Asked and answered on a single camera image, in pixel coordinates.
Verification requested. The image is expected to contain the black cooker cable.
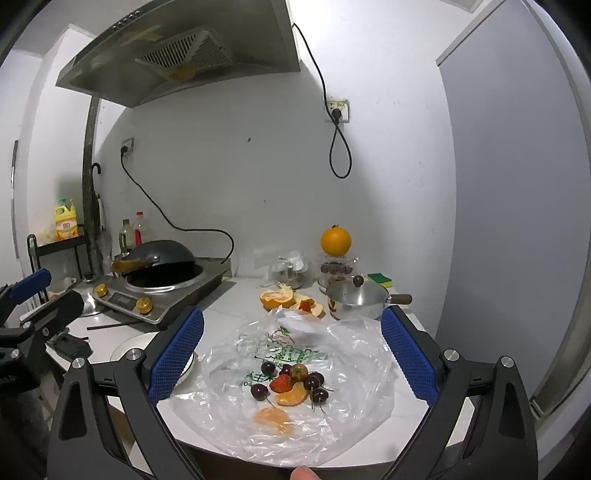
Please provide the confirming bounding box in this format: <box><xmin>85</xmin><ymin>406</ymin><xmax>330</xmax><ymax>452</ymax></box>
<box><xmin>121</xmin><ymin>154</ymin><xmax>235</xmax><ymax>268</ymax></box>

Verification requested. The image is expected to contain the steel range hood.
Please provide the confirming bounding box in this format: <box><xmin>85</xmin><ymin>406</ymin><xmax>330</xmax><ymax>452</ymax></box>
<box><xmin>55</xmin><ymin>0</ymin><xmax>302</xmax><ymax>109</ymax></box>

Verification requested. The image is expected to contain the black range hood cable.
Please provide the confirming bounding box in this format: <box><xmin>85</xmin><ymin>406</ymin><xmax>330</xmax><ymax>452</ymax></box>
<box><xmin>292</xmin><ymin>22</ymin><xmax>352</xmax><ymax>180</ymax></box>

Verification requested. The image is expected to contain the steel induction cooker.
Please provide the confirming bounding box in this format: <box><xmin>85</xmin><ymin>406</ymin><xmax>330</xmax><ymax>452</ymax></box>
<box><xmin>92</xmin><ymin>256</ymin><xmax>234</xmax><ymax>326</ymax></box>

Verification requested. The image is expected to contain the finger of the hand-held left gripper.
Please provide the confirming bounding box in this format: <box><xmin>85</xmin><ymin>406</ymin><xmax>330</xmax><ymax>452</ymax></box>
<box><xmin>0</xmin><ymin>268</ymin><xmax>52</xmax><ymax>308</ymax></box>
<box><xmin>18</xmin><ymin>290</ymin><xmax>85</xmax><ymax>343</ymax></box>

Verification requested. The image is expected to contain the clear printed plastic bag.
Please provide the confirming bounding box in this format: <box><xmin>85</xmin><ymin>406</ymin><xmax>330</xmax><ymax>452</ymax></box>
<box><xmin>196</xmin><ymin>307</ymin><xmax>398</xmax><ymax>467</ymax></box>

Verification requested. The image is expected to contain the steel pot with wooden handle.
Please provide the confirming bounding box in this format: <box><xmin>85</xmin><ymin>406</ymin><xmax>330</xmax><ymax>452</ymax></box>
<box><xmin>327</xmin><ymin>293</ymin><xmax>413</xmax><ymax>321</ymax></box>

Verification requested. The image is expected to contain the orange peel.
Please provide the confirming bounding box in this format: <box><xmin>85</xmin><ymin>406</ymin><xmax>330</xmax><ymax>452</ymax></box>
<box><xmin>291</xmin><ymin>293</ymin><xmax>326</xmax><ymax>319</ymax></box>

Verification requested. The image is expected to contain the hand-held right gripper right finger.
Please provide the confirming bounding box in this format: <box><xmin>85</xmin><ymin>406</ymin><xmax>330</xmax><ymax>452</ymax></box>
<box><xmin>379</xmin><ymin>305</ymin><xmax>540</xmax><ymax>480</ymax></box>

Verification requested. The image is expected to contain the whole orange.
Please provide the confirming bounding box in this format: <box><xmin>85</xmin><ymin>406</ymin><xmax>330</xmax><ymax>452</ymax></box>
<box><xmin>321</xmin><ymin>224</ymin><xmax>352</xmax><ymax>257</ymax></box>

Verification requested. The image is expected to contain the half-peeled orange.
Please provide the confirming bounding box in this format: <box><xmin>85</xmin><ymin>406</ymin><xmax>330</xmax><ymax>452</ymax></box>
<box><xmin>259</xmin><ymin>285</ymin><xmax>296</xmax><ymax>311</ymax></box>

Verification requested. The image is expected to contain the grey vertical pipe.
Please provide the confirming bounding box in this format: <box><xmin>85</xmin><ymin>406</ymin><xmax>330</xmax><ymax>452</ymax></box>
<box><xmin>82</xmin><ymin>97</ymin><xmax>101</xmax><ymax>275</ymax></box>

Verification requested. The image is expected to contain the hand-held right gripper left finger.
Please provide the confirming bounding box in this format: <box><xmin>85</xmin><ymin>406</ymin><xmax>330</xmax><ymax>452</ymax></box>
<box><xmin>46</xmin><ymin>307</ymin><xmax>206</xmax><ymax>480</ymax></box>

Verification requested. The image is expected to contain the crumpled clear plastic wrap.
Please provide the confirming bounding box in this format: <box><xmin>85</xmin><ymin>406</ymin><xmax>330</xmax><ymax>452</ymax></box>
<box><xmin>256</xmin><ymin>250</ymin><xmax>311</xmax><ymax>291</ymax></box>

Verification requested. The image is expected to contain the black wok with wooden handle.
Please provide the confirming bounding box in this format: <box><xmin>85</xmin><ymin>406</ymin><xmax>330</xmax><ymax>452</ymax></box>
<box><xmin>113</xmin><ymin>240</ymin><xmax>197</xmax><ymax>278</ymax></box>

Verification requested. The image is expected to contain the yellow packet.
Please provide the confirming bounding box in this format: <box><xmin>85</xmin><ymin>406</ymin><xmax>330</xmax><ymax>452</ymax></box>
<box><xmin>54</xmin><ymin>198</ymin><xmax>77</xmax><ymax>241</ymax></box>

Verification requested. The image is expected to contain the black metal rack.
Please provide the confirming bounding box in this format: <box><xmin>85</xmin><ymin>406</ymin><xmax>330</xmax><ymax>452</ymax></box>
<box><xmin>27</xmin><ymin>225</ymin><xmax>90</xmax><ymax>282</ymax></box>

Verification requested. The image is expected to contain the black umbrella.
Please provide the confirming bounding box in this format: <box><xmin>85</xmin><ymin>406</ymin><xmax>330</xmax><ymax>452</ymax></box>
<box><xmin>91</xmin><ymin>162</ymin><xmax>106</xmax><ymax>273</ymax></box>

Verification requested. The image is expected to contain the white plate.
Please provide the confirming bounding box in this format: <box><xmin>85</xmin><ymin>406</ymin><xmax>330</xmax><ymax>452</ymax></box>
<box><xmin>110</xmin><ymin>332</ymin><xmax>198</xmax><ymax>388</ymax></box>

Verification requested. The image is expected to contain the tangerine segment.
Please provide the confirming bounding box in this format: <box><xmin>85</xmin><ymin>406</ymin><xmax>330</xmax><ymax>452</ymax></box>
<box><xmin>276</xmin><ymin>382</ymin><xmax>308</xmax><ymax>408</ymax></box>
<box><xmin>254</xmin><ymin>407</ymin><xmax>295</xmax><ymax>435</ymax></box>

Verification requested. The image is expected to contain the white refrigerator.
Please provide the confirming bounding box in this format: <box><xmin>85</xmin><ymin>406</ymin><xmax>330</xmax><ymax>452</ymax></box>
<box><xmin>436</xmin><ymin>0</ymin><xmax>591</xmax><ymax>416</ymax></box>

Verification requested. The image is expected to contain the black pouch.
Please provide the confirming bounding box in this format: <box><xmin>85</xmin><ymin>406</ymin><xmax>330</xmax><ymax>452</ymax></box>
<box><xmin>48</xmin><ymin>333</ymin><xmax>92</xmax><ymax>360</ymax></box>

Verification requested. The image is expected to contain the steel pot lid brown knob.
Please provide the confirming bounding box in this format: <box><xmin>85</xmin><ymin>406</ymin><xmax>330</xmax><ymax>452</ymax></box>
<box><xmin>326</xmin><ymin>275</ymin><xmax>387</xmax><ymax>305</ymax></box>

